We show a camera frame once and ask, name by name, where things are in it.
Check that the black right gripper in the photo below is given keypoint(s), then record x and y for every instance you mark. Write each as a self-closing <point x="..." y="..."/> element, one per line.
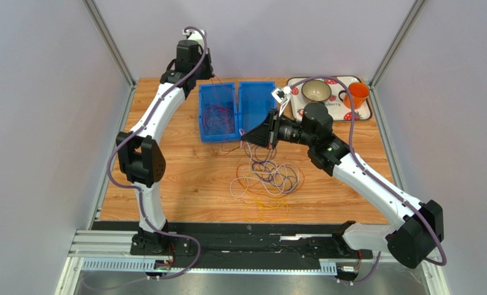
<point x="273" y="131"/>

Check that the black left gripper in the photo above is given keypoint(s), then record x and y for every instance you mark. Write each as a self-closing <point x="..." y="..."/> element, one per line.
<point x="209" y="70"/>

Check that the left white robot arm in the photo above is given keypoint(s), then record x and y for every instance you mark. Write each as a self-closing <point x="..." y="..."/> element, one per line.
<point x="139" y="154"/>

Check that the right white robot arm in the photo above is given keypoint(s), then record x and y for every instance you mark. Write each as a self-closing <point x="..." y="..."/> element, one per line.
<point x="415" y="228"/>

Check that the right blue plastic bin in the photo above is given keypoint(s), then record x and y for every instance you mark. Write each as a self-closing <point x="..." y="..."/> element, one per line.
<point x="255" y="101"/>

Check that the blue plastic bin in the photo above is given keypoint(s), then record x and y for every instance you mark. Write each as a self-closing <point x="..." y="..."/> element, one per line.
<point x="218" y="116"/>
<point x="255" y="101"/>

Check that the left blue plastic bin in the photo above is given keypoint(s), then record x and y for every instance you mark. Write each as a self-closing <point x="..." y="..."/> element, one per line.
<point x="218" y="116"/>

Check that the beige ceramic bowl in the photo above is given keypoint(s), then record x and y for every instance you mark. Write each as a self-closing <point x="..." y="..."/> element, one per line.
<point x="316" y="91"/>

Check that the strawberry print tray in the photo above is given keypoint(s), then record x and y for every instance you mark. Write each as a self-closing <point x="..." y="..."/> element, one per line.
<point x="334" y="103"/>

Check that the orange mug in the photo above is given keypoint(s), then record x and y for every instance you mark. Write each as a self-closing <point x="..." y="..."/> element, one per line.
<point x="359" y="92"/>

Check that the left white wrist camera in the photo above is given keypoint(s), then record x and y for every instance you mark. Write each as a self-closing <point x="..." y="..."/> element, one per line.
<point x="193" y="34"/>

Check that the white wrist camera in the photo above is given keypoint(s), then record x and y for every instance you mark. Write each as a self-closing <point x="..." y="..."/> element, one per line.
<point x="193" y="34"/>
<point x="283" y="97"/>

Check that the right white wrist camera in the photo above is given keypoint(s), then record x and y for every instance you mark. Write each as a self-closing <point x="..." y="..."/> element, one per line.
<point x="283" y="97"/>

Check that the left aluminium frame post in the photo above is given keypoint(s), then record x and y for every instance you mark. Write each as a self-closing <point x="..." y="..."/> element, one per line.
<point x="109" y="41"/>

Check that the aluminium frame post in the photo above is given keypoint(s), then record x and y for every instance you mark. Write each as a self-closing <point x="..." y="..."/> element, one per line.
<point x="109" y="41"/>
<point x="404" y="29"/>

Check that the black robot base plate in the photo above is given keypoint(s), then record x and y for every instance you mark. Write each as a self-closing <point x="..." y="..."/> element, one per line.
<point x="247" y="244"/>

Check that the slotted cable duct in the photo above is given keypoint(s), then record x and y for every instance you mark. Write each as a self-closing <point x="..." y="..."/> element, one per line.
<point x="156" y="266"/>

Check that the right aluminium frame post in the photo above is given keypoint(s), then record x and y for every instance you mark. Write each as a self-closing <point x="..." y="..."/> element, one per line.
<point x="404" y="29"/>

